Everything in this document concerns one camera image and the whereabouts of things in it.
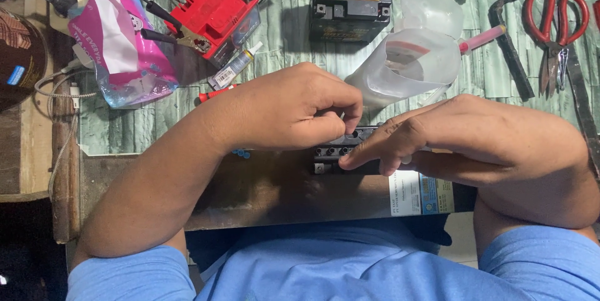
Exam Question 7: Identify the pink syringe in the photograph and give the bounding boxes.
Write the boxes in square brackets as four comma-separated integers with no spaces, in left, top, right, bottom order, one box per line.
[457,24,507,56]

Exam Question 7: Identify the white labelled carton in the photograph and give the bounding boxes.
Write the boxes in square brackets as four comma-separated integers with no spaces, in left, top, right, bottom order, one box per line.
[388,170,455,218]

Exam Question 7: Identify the small glue tube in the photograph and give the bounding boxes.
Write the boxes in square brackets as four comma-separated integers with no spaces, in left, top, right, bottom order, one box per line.
[208,41,263,91]

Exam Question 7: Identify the black-handled alligator clamp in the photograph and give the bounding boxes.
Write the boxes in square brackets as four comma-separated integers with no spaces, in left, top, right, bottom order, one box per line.
[140,0,213,54]

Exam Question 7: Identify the person's right hand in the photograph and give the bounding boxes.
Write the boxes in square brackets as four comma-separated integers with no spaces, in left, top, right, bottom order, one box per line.
[338,94,522,186]

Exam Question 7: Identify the red screwdriver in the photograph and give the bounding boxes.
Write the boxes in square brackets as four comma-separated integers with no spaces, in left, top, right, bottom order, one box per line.
[198,84,240,104]

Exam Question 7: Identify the cut clear plastic jug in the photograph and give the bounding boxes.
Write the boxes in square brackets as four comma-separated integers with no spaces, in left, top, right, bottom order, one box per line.
[344,28,463,110]

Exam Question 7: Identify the round brown tin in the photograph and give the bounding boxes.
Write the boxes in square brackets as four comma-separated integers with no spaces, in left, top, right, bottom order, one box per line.
[0,7,49,113]

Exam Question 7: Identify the small black battery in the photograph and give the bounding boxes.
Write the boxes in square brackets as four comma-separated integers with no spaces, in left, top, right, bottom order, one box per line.
[311,125,391,175]

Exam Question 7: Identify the clear plastic bottle piece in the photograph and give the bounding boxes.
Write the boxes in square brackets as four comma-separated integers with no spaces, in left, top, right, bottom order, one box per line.
[400,0,465,40]

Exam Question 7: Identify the long dark metal strip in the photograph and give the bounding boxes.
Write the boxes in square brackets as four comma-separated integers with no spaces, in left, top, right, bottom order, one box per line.
[564,45,600,177]

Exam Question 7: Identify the white charger adapter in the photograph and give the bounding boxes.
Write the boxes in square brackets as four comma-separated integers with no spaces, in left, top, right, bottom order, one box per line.
[61,43,96,71]

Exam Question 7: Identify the person's left hand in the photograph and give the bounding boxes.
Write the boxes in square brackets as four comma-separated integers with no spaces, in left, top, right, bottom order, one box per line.
[224,62,364,152]

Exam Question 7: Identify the pink plastic bag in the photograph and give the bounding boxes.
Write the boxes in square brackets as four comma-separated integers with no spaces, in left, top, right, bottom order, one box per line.
[67,0,180,109]

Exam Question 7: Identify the red battery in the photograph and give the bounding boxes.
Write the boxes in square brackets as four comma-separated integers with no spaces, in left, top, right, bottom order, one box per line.
[165,0,261,68]

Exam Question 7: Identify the white braided charger cable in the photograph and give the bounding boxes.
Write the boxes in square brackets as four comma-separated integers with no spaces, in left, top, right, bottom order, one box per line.
[34,69,98,200]

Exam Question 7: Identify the black battery with gold label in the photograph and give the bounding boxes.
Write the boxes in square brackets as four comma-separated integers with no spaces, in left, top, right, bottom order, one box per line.
[309,0,394,43]

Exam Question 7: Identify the person's blue shirt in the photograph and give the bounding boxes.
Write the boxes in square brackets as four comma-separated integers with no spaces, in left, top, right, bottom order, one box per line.
[66,219,600,301]

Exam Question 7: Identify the red-handled scissors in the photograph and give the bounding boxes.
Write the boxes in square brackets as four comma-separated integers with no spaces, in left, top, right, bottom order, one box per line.
[522,0,591,99]

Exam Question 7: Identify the black bent metal bar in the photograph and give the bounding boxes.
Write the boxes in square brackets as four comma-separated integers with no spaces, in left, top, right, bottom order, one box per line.
[488,0,536,102]

